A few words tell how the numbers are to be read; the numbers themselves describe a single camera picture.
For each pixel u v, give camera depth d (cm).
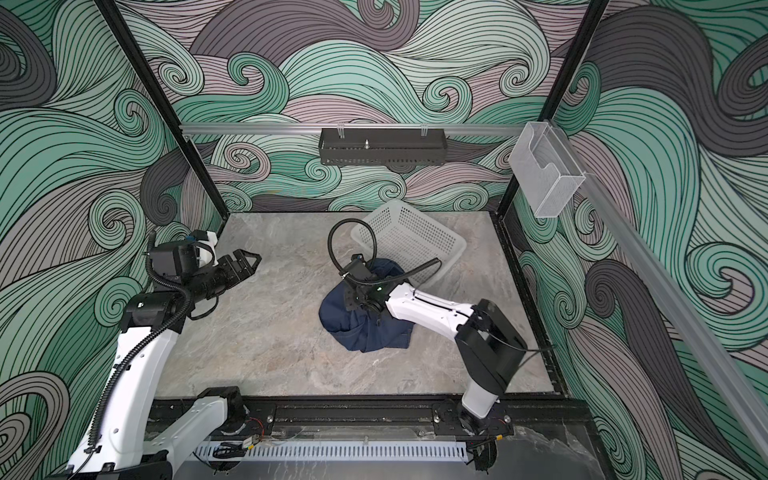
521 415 73
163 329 44
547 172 77
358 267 66
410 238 111
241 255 63
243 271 63
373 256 78
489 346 44
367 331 80
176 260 51
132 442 39
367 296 65
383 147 90
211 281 59
